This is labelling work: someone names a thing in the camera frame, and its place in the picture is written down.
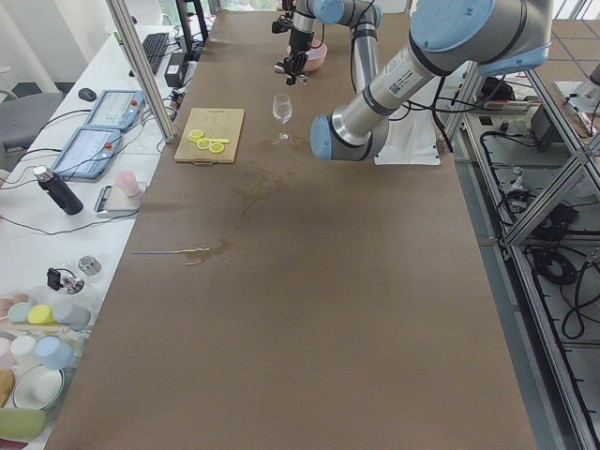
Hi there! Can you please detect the steel bottle cap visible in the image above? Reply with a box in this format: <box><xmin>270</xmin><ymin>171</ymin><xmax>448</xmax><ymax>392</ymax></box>
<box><xmin>77</xmin><ymin>255</ymin><xmax>102</xmax><ymax>277</ymax></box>

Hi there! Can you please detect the black insulated water bottle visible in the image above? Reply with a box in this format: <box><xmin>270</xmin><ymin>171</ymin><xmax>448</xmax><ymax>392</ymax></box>
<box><xmin>33</xmin><ymin>165</ymin><xmax>83</xmax><ymax>216</ymax></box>

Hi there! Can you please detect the black power adapter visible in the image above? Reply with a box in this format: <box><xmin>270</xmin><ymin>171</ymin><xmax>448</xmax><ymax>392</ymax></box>
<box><xmin>164</xmin><ymin>52</ymin><xmax>188</xmax><ymax>88</ymax></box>

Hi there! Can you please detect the yellow cup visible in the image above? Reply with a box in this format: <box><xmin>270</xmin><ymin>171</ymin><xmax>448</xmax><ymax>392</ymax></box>
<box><xmin>27</xmin><ymin>305</ymin><xmax>56</xmax><ymax>325</ymax></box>

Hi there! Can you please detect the lemon slice lower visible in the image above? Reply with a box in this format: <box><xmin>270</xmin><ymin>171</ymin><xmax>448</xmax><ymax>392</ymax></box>
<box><xmin>208</xmin><ymin>142</ymin><xmax>225</xmax><ymax>154</ymax></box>

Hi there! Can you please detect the wooden cutting board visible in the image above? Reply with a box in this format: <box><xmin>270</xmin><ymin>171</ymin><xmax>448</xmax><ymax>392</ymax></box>
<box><xmin>174</xmin><ymin>108</ymin><xmax>245</xmax><ymax>164</ymax></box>

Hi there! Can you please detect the grey cup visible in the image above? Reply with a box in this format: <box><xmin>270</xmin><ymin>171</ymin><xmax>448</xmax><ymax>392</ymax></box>
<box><xmin>52</xmin><ymin>302</ymin><xmax>92</xmax><ymax>331</ymax></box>

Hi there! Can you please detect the light blue cup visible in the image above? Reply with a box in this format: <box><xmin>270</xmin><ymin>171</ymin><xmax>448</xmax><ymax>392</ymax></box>
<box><xmin>35</xmin><ymin>337</ymin><xmax>75</xmax><ymax>370</ymax></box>

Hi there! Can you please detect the lemon slice top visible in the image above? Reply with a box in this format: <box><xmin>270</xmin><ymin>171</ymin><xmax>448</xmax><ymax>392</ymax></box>
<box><xmin>187</xmin><ymin>128</ymin><xmax>204</xmax><ymax>143</ymax></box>

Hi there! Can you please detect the steel double jigger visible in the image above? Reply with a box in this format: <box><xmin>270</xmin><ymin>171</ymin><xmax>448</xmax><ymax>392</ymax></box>
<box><xmin>274</xmin><ymin>61</ymin><xmax>309</xmax><ymax>85</ymax></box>

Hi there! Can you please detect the lemon slice middle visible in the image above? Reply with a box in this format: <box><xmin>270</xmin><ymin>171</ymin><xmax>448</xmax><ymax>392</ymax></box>
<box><xmin>196</xmin><ymin>138</ymin><xmax>211</xmax><ymax>150</ymax></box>

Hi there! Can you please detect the pink plastic cup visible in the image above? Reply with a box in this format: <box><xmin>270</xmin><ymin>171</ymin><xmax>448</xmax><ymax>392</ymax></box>
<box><xmin>115</xmin><ymin>170</ymin><xmax>141</xmax><ymax>198</ymax></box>

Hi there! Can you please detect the black keyboard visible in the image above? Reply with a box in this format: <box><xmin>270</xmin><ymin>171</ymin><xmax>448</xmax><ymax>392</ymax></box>
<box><xmin>142</xmin><ymin>33</ymin><xmax>170</xmax><ymax>74</ymax></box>

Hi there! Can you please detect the lemon slice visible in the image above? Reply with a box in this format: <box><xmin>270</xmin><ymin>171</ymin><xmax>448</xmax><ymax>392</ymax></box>
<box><xmin>187</xmin><ymin>128</ymin><xmax>204</xmax><ymax>143</ymax></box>
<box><xmin>196</xmin><ymin>138</ymin><xmax>211</xmax><ymax>150</ymax></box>
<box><xmin>208</xmin><ymin>142</ymin><xmax>225</xmax><ymax>154</ymax></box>

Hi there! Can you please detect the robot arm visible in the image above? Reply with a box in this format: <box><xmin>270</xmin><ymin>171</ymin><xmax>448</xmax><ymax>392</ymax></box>
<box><xmin>310</xmin><ymin>1</ymin><xmax>553</xmax><ymax>161</ymax></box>
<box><xmin>271</xmin><ymin>1</ymin><xmax>383</xmax><ymax>94</ymax></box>

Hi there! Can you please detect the grey office chair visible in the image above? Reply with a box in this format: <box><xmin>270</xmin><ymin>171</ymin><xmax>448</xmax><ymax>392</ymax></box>
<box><xmin>1</xmin><ymin>93</ymin><xmax>64</xmax><ymax>171</ymax></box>

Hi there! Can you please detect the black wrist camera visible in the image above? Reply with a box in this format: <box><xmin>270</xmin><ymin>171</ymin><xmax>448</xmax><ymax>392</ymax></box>
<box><xmin>271</xmin><ymin>16</ymin><xmax>293</xmax><ymax>34</ymax></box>

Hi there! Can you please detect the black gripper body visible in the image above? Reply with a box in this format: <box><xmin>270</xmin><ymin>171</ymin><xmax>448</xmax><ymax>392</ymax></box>
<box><xmin>283</xmin><ymin>28</ymin><xmax>313</xmax><ymax>85</ymax></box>

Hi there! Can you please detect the white kitchen scale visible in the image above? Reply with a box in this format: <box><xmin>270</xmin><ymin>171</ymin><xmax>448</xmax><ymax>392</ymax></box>
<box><xmin>93</xmin><ymin>182</ymin><xmax>147</xmax><ymax>218</ymax></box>

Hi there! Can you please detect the aluminium frame post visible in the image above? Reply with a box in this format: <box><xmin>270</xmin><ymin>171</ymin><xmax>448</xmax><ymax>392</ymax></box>
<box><xmin>106</xmin><ymin>0</ymin><xmax>175</xmax><ymax>143</ymax></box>

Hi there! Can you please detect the clear wine glass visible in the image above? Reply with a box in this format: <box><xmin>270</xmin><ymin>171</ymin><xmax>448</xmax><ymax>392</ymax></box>
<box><xmin>272</xmin><ymin>94</ymin><xmax>293</xmax><ymax>144</ymax></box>

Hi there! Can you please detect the upper teach pendant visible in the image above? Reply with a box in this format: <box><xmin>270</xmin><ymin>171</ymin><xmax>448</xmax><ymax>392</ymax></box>
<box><xmin>84</xmin><ymin>90</ymin><xmax>145</xmax><ymax>131</ymax></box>

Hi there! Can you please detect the black computer mouse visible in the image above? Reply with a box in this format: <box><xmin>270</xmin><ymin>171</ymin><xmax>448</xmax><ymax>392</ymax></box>
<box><xmin>78</xmin><ymin>88</ymin><xmax>98</xmax><ymax>102</ymax></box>

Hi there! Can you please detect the pink bowl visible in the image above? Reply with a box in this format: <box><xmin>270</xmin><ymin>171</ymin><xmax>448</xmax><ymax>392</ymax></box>
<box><xmin>303</xmin><ymin>39</ymin><xmax>328</xmax><ymax>72</ymax></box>

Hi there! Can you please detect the lower teach pendant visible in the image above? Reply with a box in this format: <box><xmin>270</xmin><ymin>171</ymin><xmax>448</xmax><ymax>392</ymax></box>
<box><xmin>52</xmin><ymin>127</ymin><xmax>122</xmax><ymax>181</ymax></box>

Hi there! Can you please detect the teach pendant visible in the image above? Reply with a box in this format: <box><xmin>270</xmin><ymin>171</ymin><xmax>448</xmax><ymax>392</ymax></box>
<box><xmin>52</xmin><ymin>127</ymin><xmax>122</xmax><ymax>181</ymax></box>
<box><xmin>84</xmin><ymin>90</ymin><xmax>145</xmax><ymax>131</ymax></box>

